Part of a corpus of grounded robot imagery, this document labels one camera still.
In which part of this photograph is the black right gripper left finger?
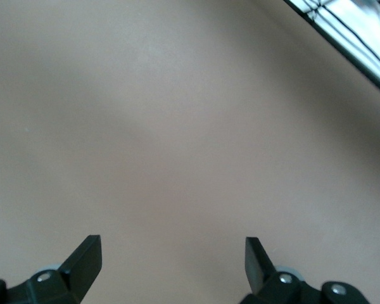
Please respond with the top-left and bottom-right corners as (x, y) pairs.
(0, 234), (103, 304)

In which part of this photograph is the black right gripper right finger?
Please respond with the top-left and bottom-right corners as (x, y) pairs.
(239, 236), (372, 304)

